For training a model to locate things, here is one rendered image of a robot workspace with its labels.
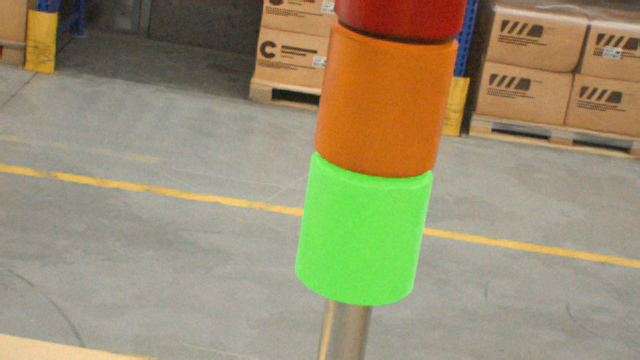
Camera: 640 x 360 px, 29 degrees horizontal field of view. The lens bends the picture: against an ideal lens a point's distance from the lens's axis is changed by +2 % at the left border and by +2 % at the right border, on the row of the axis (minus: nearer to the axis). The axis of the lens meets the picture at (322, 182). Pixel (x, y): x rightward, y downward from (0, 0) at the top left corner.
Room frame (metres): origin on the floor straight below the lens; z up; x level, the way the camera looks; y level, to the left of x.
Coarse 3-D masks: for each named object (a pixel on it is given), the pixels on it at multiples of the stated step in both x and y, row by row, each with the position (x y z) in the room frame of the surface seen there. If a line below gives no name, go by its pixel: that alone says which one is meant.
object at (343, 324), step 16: (336, 304) 0.46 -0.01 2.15; (352, 304) 0.46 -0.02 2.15; (336, 320) 0.46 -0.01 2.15; (352, 320) 0.46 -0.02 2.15; (368, 320) 0.47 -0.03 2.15; (320, 336) 0.47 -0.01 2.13; (336, 336) 0.46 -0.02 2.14; (352, 336) 0.46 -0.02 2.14; (320, 352) 0.47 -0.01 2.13; (336, 352) 0.46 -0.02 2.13; (352, 352) 0.46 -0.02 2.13
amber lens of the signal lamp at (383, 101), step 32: (352, 32) 0.46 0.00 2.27; (352, 64) 0.45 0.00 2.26; (384, 64) 0.45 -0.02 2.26; (416, 64) 0.45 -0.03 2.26; (448, 64) 0.46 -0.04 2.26; (320, 96) 0.47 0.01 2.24; (352, 96) 0.45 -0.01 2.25; (384, 96) 0.45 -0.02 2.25; (416, 96) 0.45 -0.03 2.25; (448, 96) 0.47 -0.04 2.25; (320, 128) 0.46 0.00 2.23; (352, 128) 0.45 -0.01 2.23; (384, 128) 0.45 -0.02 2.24; (416, 128) 0.45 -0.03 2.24; (352, 160) 0.45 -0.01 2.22; (384, 160) 0.45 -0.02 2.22; (416, 160) 0.45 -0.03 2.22
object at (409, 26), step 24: (336, 0) 0.47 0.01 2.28; (360, 0) 0.45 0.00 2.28; (384, 0) 0.45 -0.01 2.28; (408, 0) 0.45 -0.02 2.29; (432, 0) 0.45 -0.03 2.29; (456, 0) 0.46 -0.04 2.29; (360, 24) 0.45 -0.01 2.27; (384, 24) 0.45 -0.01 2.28; (408, 24) 0.45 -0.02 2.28; (432, 24) 0.45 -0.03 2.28; (456, 24) 0.46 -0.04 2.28
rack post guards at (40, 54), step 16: (32, 16) 7.78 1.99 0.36; (48, 16) 7.78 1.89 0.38; (32, 32) 7.78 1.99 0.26; (48, 32) 7.78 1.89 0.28; (32, 48) 7.78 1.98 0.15; (48, 48) 7.78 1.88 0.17; (32, 64) 7.78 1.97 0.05; (48, 64) 7.79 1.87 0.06; (464, 80) 7.81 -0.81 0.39; (464, 96) 7.82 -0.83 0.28; (448, 112) 7.81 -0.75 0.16; (448, 128) 7.81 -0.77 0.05
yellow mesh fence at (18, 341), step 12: (0, 336) 0.49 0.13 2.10; (12, 336) 0.49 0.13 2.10; (0, 348) 0.48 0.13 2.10; (12, 348) 0.48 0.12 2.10; (24, 348) 0.48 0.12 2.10; (36, 348) 0.49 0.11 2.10; (48, 348) 0.49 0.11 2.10; (60, 348) 0.49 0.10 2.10; (72, 348) 0.49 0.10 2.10; (84, 348) 0.49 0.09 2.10
